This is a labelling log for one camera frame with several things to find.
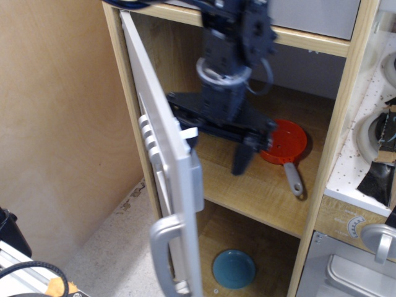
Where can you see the red toy pan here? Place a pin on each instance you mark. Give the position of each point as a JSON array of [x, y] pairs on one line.
[[288, 143]]

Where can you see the white speckled toy countertop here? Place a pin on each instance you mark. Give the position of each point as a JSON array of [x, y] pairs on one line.
[[356, 155]]

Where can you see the teal toy plate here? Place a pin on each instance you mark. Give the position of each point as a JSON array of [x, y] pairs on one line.
[[234, 269]]

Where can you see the silver oven knob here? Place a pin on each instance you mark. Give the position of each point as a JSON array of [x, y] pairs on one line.
[[379, 239]]

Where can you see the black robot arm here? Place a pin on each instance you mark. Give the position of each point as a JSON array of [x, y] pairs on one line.
[[237, 36]]

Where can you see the black box at left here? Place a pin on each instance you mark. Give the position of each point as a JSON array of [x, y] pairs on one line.
[[11, 233]]

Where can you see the orange tape piece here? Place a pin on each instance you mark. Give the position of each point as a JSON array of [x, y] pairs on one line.
[[56, 287]]

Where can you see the silver oven door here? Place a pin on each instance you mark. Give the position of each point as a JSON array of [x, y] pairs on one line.
[[335, 268]]

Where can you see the silver toy fridge door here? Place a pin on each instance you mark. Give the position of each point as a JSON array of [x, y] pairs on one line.
[[177, 173]]

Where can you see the silver upper freezer door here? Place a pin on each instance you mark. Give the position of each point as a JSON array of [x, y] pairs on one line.
[[331, 18]]

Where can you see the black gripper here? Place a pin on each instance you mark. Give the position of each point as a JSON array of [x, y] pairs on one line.
[[220, 108]]

